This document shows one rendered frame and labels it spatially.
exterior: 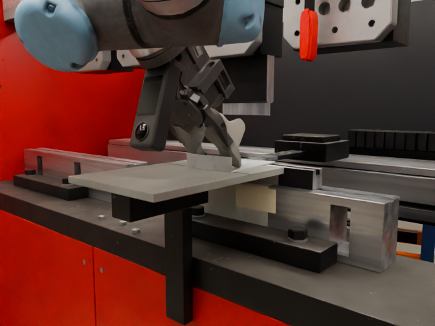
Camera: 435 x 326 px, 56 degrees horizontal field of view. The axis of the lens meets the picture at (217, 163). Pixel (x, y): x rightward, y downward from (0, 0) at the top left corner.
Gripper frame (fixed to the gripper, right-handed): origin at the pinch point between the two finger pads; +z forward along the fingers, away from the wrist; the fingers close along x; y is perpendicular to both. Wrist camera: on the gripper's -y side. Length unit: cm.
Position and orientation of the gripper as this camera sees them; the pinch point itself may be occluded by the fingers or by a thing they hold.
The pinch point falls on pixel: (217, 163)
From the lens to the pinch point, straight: 63.3
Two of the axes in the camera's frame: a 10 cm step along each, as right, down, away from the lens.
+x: -7.5, -0.9, 6.5
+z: 4.2, 6.9, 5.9
